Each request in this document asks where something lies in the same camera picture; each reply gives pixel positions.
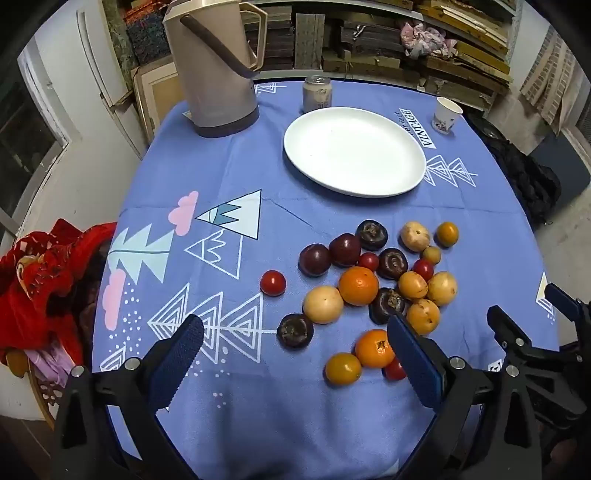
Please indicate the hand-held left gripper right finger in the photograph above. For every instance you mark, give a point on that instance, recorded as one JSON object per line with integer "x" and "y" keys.
{"x": 415, "y": 364}

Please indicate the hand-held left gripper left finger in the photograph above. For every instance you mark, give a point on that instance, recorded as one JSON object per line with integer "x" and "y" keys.
{"x": 180, "y": 364}

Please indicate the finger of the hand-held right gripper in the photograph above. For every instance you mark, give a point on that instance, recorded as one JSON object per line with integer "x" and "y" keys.
{"x": 561, "y": 297}
{"x": 512, "y": 334}

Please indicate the orange mandarin with stem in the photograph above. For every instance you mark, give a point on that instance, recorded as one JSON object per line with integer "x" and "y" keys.
{"x": 371, "y": 348}

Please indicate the spotted orange-yellow fruit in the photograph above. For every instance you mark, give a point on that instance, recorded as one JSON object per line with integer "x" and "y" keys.
{"x": 412, "y": 285}
{"x": 423, "y": 316}

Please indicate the smooth yellow-orange fruit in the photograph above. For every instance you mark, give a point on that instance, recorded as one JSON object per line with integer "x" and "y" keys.
{"x": 343, "y": 368}

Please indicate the large tan round fruit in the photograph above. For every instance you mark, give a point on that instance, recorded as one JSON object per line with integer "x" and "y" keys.
{"x": 323, "y": 304}

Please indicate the small greenish tan fruit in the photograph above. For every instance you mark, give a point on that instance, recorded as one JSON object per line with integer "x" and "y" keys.
{"x": 431, "y": 254}

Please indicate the small green-orange citrus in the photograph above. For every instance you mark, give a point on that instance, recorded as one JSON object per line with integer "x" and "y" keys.
{"x": 447, "y": 233}

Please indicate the dark red plum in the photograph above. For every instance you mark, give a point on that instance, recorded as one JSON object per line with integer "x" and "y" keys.
{"x": 345, "y": 249}
{"x": 315, "y": 260}

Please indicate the white round plate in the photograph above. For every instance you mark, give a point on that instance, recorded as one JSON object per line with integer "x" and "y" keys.
{"x": 351, "y": 152}

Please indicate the blue printed tablecloth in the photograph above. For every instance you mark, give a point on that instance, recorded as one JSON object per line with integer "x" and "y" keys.
{"x": 254, "y": 415}

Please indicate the black jacket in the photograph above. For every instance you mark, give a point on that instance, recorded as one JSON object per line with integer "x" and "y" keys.
{"x": 521, "y": 175}

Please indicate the lilac patterned cloth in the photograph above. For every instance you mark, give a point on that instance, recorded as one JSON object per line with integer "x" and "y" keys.
{"x": 51, "y": 364}

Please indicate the grey pad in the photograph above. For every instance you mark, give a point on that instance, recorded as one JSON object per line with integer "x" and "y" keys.
{"x": 565, "y": 161}

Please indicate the wooden chair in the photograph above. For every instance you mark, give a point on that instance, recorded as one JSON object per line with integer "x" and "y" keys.
{"x": 44, "y": 394}

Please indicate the red cloth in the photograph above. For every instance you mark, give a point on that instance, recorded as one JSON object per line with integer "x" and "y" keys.
{"x": 46, "y": 277}

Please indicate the white paper cup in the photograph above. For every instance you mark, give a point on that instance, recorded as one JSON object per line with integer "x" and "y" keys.
{"x": 445, "y": 115}

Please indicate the brick pattern panel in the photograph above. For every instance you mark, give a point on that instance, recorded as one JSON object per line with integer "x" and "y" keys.
{"x": 549, "y": 74}

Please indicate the leaning picture frames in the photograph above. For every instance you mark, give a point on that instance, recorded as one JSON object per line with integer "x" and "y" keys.
{"x": 157, "y": 92}

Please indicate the silver drink can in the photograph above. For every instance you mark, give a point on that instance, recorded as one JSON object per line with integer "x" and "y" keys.
{"x": 317, "y": 94}

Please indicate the pink cloth bundle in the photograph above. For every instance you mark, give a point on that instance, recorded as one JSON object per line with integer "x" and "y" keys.
{"x": 425, "y": 39}

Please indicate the beige thermos jug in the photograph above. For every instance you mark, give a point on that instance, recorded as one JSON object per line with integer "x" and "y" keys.
{"x": 207, "y": 69}

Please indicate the white door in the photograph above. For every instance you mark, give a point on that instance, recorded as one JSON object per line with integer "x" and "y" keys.
{"x": 106, "y": 69}

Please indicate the shelf with wooden boards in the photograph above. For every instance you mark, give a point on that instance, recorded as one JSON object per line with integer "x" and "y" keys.
{"x": 369, "y": 41}

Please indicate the stack of patterned panels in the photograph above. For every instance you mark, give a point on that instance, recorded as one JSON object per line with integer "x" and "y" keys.
{"x": 143, "y": 37}

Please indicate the window frame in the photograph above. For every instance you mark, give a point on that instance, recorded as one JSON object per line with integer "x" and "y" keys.
{"x": 27, "y": 138}

